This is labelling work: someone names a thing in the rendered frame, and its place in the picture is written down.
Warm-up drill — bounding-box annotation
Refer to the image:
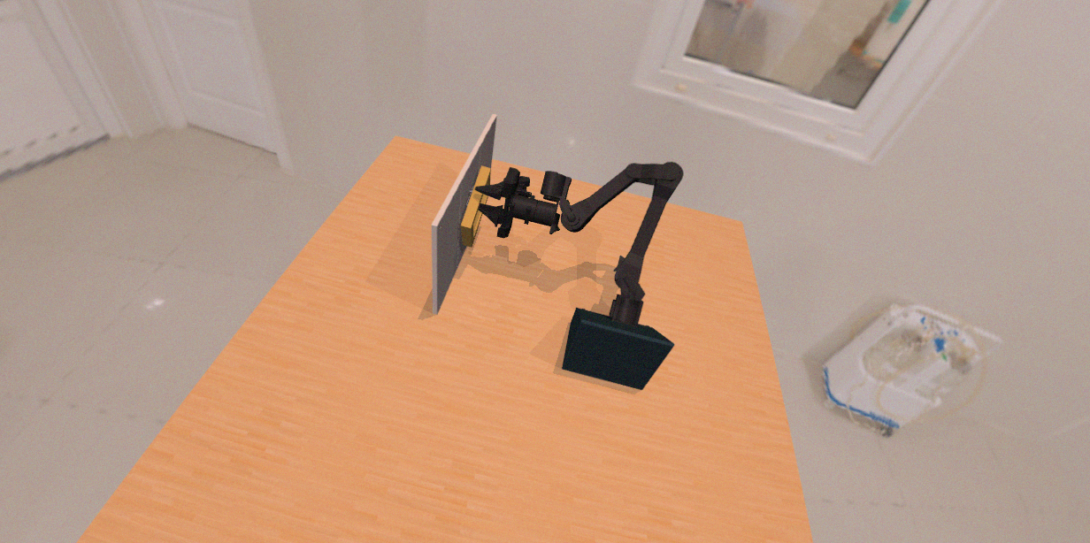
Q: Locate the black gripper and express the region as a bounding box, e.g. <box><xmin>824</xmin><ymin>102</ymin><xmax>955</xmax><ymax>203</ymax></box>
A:
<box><xmin>474</xmin><ymin>167</ymin><xmax>538</xmax><ymax>238</ymax></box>

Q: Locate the gold picture frame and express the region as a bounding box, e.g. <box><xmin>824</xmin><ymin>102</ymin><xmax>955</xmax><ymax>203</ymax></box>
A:
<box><xmin>461</xmin><ymin>166</ymin><xmax>491</xmax><ymax>248</ymax></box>

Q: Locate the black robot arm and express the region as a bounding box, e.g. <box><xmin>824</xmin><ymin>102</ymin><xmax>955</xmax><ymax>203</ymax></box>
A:
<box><xmin>533</xmin><ymin>162</ymin><xmax>685</xmax><ymax>327</ymax></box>

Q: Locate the grey wall panel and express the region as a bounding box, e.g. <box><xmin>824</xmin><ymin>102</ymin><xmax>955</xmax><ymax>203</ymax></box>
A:
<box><xmin>432</xmin><ymin>114</ymin><xmax>496</xmax><ymax>314</ymax></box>

